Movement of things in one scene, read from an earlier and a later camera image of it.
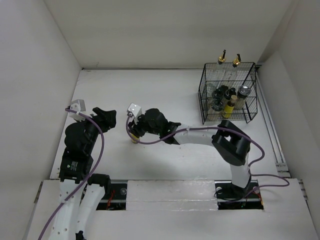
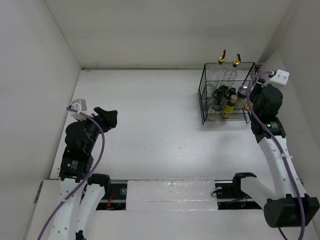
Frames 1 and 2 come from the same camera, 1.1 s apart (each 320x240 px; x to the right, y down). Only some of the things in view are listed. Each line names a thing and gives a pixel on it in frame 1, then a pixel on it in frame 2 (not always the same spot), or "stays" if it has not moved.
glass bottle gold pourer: [220, 78] stays
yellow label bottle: [133, 141] to [246, 106]
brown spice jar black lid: [218, 93] stays
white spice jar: [218, 105] stays
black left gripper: [105, 118] stays
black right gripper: [135, 129] to [258, 87]
